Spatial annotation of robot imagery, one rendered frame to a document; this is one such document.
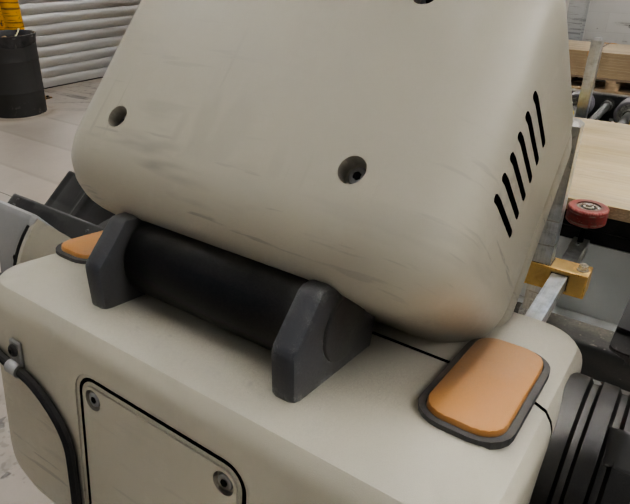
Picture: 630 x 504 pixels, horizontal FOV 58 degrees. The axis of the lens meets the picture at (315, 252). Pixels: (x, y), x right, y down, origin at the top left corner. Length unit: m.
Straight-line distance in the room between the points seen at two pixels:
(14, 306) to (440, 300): 0.21
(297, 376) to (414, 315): 0.05
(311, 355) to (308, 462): 0.04
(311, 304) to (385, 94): 0.08
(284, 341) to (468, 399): 0.07
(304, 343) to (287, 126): 0.08
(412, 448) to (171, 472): 0.11
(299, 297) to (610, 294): 1.28
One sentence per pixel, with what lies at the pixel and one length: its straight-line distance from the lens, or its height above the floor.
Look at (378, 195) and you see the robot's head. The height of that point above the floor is 1.31.
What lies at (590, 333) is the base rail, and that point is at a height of 0.70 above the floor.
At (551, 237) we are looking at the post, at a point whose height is 0.89.
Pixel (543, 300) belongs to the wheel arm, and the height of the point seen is 0.82.
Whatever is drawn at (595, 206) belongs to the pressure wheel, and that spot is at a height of 0.90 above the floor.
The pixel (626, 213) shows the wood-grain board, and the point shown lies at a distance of 1.36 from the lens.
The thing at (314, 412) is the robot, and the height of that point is 1.24.
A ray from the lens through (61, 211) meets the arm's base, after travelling 0.45.
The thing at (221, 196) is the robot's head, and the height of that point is 1.30.
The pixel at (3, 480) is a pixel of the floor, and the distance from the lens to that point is 2.03.
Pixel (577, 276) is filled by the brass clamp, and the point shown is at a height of 0.83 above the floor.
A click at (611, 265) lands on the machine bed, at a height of 0.76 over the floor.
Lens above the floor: 1.39
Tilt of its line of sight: 28 degrees down
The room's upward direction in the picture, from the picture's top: straight up
